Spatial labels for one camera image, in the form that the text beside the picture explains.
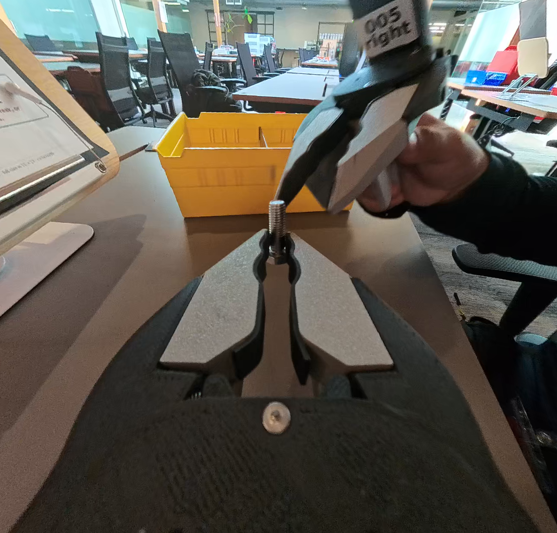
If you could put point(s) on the person's right forearm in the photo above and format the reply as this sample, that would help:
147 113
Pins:
513 211

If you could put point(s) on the row of black office chairs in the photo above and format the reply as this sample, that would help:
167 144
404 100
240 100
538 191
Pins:
117 76

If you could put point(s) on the wooden document stand board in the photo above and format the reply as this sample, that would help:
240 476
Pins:
65 100

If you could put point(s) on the green hanging plant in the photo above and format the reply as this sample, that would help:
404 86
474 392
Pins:
237 19

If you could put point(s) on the white light panel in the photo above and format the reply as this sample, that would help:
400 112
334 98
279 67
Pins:
533 59

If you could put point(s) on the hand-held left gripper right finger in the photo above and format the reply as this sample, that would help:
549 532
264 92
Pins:
339 320

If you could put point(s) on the person's right hand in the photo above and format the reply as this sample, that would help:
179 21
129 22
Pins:
444 163

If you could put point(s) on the silver bolt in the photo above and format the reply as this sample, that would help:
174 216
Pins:
276 224

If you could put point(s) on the small blue crate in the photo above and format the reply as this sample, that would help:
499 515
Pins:
485 77

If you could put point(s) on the printed instruction sheet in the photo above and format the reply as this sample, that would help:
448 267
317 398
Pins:
35 150

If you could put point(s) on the wooden support post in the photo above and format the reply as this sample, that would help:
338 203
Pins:
216 11
157 2

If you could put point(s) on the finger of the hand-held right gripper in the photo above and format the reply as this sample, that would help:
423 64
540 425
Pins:
374 150
313 141

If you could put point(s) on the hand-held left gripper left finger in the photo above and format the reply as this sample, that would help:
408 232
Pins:
217 315

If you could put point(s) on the white stand base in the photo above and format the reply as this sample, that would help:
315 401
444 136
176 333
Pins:
52 254

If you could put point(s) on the black bundled jacket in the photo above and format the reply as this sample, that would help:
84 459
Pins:
206 80

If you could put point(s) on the flat label sheet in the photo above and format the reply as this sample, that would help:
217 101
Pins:
154 146

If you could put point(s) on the black mesh desk chair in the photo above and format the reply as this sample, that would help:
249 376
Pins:
500 263

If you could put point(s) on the yellow plastic bin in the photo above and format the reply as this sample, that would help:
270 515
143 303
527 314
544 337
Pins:
217 185

